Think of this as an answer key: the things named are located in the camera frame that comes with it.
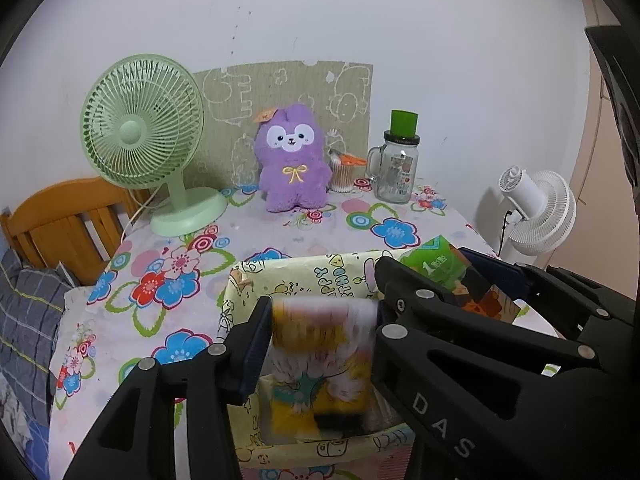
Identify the white standing fan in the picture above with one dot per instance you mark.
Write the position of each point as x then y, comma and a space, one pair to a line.
540, 215

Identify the purple plush toy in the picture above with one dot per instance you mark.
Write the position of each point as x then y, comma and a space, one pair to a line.
292, 175

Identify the black flat object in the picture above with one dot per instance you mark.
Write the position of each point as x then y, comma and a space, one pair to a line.
617, 110

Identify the floral tablecloth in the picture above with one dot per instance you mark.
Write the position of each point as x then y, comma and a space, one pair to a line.
170, 310

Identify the wooden chair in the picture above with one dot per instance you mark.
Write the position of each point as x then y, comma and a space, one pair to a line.
55, 220

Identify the cotton swab jar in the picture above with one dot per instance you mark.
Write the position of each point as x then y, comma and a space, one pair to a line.
342, 177

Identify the grey plaid blanket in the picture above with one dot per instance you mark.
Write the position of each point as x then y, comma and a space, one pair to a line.
25, 320

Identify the small orange scissors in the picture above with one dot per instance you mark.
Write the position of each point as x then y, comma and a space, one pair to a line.
350, 160

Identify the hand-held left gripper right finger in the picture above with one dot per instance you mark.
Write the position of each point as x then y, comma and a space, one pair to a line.
377, 316

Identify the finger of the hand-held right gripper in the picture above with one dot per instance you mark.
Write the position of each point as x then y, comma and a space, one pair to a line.
450, 370
500, 271

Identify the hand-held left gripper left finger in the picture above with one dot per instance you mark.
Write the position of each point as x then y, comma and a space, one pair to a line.
252, 355

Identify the green desk fan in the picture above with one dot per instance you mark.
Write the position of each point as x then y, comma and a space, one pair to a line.
142, 120

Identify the green cartoon printed board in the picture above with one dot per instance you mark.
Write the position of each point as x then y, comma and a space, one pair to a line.
300, 85

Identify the yellow tissue pack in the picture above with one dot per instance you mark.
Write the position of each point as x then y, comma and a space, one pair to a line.
320, 350

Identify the yellow cartoon printed box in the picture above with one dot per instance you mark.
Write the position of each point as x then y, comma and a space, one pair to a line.
310, 272

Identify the green tissue pack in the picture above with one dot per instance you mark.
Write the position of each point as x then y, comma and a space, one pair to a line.
440, 262

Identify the glass jar mug green lid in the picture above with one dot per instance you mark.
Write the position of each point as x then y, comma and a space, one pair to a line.
395, 175

